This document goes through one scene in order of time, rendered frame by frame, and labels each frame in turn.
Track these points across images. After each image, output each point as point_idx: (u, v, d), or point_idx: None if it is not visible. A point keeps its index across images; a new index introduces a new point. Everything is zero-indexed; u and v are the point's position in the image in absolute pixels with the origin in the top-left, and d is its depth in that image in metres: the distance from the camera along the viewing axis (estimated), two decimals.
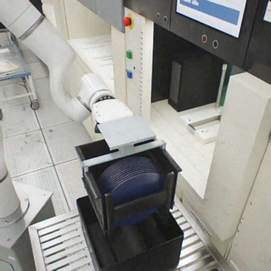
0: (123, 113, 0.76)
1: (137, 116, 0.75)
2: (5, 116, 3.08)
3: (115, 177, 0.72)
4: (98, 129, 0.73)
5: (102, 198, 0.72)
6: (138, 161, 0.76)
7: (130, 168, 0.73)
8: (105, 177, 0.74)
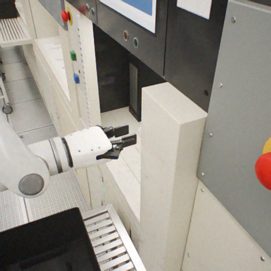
0: (97, 131, 0.70)
1: None
2: None
3: None
4: (118, 152, 0.66)
5: None
6: None
7: None
8: None
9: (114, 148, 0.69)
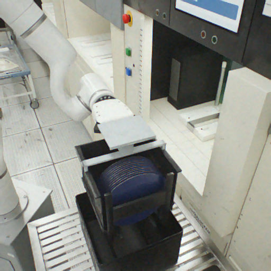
0: (123, 113, 0.76)
1: (137, 116, 0.75)
2: (5, 115, 3.08)
3: (115, 177, 0.72)
4: (97, 129, 0.73)
5: (102, 198, 0.72)
6: (138, 161, 0.76)
7: (130, 168, 0.73)
8: (105, 177, 0.74)
9: None
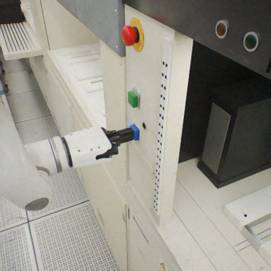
0: (97, 131, 0.70)
1: None
2: None
3: None
4: (116, 147, 0.67)
5: None
6: None
7: None
8: None
9: (111, 145, 0.70)
